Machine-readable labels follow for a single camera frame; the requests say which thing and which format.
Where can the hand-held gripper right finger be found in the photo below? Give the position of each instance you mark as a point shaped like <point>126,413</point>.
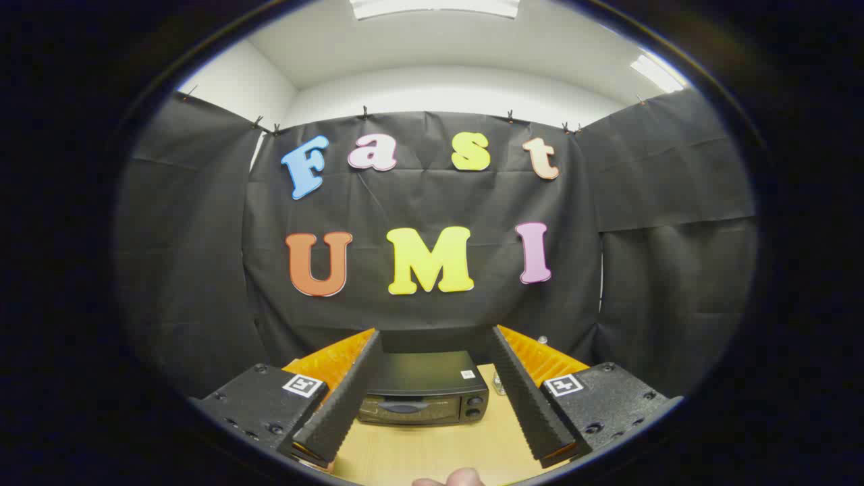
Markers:
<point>526,405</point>

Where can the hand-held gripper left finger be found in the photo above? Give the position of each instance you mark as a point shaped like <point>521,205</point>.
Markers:
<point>344,405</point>

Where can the black toaster oven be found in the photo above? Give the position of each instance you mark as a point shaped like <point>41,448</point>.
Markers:
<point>425,378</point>

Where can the clear glass jar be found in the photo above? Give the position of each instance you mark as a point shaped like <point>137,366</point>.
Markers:
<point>498,383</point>

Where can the black backdrop cloth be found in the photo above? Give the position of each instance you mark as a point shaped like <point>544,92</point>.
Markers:
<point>432,196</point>

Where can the small ceiling light panel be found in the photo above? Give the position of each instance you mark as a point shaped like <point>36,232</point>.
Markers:
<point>658,73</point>

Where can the long ceiling light panel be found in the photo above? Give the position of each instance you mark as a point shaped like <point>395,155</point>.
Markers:
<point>432,7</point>

